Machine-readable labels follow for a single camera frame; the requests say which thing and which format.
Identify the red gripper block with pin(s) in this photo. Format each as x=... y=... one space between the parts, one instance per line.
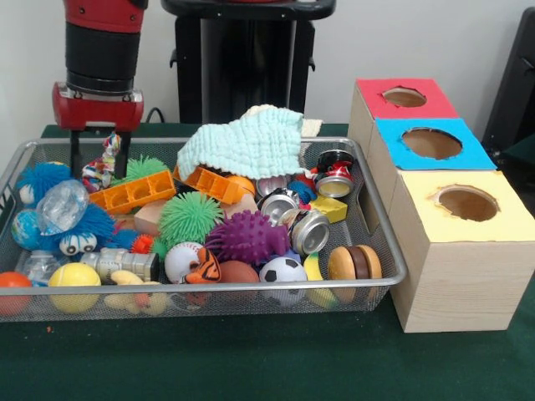
x=98 y=113

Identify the crushed clear plastic bottle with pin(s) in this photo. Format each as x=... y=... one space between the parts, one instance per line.
x=62 y=204

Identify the light blue muslin cloth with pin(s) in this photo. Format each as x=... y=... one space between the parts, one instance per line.
x=251 y=142

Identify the cream muslin cloth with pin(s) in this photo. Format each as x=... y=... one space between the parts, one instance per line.
x=311 y=127

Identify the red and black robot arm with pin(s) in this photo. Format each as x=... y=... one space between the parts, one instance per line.
x=102 y=42

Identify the wooden box with three holes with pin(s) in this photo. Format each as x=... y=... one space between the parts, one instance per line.
x=460 y=284

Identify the blue furry puffer ball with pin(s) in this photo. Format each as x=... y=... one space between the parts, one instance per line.
x=39 y=179

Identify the blue furry toy with eyes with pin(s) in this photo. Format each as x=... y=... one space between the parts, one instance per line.
x=94 y=221

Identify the green spiky ball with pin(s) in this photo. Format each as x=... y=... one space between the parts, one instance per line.
x=190 y=217

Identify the yellow ball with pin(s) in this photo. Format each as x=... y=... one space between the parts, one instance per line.
x=75 y=277

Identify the orange ball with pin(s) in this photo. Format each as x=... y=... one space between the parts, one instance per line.
x=14 y=280

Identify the purple spiky ball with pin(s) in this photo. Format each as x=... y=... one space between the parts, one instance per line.
x=246 y=238

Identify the small soccer ball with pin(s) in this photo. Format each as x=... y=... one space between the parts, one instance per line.
x=282 y=271

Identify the crushed red soda can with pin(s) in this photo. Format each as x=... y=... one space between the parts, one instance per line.
x=334 y=171

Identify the dark green table cloth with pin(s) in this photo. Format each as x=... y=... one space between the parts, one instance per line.
x=251 y=359

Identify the toy hamburger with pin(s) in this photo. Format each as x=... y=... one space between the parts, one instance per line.
x=355 y=263

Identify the green clothed side table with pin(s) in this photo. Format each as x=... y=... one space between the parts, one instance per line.
x=520 y=156

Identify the black upright panel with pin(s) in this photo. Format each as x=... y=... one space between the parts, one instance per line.
x=518 y=83

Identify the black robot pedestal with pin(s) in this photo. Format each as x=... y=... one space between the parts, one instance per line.
x=188 y=83

